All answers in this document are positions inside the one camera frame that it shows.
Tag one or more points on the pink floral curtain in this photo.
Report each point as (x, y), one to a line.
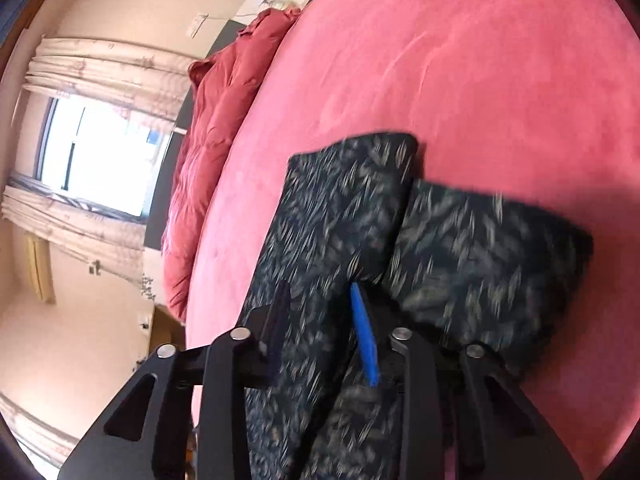
(133, 77)
(115, 244)

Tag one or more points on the pink floral left curtain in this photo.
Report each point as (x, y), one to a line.
(115, 244)

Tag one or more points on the pink bed sheet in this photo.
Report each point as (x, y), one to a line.
(535, 99)

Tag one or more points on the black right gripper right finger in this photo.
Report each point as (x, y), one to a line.
(462, 415)

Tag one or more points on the red quilted duvet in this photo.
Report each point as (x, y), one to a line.
(224, 86)

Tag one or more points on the wooden desk shelf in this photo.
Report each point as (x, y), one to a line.
(159, 327)

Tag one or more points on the cream air conditioner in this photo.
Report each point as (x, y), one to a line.
(39, 267)

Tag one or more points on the black leaf-print pants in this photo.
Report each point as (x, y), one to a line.
(463, 266)

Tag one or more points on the window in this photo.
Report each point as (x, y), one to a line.
(92, 151)

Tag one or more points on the white wall switch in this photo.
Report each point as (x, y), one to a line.
(195, 24)

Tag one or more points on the dark grey headboard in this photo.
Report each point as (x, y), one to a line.
(155, 226)

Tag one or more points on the pink floral right curtain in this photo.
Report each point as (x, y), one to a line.
(133, 77)

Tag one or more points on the wall power socket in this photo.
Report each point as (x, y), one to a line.
(95, 268)

